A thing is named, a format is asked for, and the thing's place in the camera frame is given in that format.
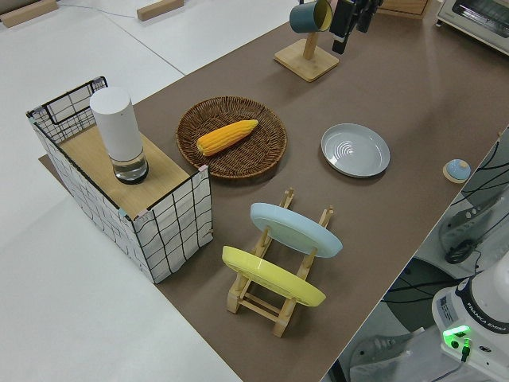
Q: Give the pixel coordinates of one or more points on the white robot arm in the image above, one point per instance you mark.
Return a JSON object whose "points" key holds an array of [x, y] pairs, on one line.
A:
{"points": [[485, 318]]}

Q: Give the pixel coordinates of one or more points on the teal mug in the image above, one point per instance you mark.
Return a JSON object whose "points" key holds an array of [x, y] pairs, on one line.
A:
{"points": [[302, 18]]}

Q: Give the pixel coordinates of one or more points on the brown wicker basket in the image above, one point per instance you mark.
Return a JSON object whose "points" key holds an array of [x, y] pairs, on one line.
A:
{"points": [[238, 165]]}

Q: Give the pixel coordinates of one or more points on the yellow plate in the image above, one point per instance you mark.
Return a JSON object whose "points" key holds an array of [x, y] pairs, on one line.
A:
{"points": [[270, 275]]}

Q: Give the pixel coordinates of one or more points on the white cylindrical bottle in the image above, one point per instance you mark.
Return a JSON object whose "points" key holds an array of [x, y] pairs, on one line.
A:
{"points": [[115, 123]]}

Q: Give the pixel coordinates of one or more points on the small blue round object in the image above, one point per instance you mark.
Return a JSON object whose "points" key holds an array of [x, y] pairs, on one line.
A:
{"points": [[457, 169]]}

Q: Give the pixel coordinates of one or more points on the gray ceramic plate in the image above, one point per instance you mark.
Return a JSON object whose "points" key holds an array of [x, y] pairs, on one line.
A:
{"points": [[354, 153]]}

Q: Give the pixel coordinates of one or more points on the gray stand foot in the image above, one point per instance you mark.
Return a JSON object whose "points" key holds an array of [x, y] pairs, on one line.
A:
{"points": [[457, 227], [381, 354]]}

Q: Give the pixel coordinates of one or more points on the light blue plate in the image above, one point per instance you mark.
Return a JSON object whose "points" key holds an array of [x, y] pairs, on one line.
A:
{"points": [[294, 231]]}

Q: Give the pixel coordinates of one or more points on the wooden block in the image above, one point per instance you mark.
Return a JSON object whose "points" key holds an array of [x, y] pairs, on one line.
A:
{"points": [[24, 12], [159, 10]]}

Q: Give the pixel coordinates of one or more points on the wooden dish rack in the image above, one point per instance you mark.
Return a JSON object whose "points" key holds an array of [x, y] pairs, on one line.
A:
{"points": [[254, 307]]}

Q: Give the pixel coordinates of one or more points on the white toaster oven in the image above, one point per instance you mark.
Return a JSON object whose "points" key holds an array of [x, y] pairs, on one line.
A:
{"points": [[477, 20]]}

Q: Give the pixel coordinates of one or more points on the yellow corn cob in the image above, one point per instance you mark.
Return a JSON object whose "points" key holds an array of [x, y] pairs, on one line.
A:
{"points": [[226, 137]]}

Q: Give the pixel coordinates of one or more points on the wooden mug stand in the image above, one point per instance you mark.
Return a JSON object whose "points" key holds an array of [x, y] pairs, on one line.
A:
{"points": [[306, 64]]}

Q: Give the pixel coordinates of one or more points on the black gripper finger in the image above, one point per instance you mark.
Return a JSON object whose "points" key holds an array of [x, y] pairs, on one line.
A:
{"points": [[366, 16], [342, 20]]}

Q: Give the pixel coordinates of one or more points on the brown table mat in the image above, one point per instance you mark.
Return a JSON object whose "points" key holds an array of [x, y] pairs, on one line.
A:
{"points": [[358, 99]]}

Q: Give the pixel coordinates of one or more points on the white grid-patterned box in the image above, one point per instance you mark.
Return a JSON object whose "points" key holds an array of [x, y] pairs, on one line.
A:
{"points": [[175, 235]]}

